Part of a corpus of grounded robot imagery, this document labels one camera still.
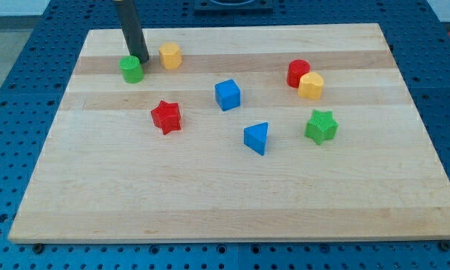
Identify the blue triangle block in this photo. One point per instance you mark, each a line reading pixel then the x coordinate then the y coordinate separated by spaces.
pixel 255 137

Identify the wooden board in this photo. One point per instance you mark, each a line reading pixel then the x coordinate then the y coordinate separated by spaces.
pixel 106 174

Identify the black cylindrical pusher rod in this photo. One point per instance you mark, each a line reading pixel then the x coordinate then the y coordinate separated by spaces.
pixel 131 28

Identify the yellow hexagon block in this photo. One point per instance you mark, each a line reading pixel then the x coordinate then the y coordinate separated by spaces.
pixel 170 55

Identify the green cylinder block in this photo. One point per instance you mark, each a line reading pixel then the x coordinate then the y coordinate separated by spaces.
pixel 131 69

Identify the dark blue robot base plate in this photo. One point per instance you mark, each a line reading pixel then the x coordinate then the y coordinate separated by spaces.
pixel 208 6

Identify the blue cube block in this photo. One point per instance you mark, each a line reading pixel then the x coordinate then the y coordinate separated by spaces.
pixel 227 95

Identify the red cylinder block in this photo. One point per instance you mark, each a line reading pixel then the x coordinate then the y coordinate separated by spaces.
pixel 297 68

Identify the yellow heart block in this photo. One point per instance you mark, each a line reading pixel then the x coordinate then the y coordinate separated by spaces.
pixel 311 86

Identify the green star block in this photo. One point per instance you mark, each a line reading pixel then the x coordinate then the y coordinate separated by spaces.
pixel 321 126

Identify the red star block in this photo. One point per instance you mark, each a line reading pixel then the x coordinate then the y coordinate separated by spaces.
pixel 167 117

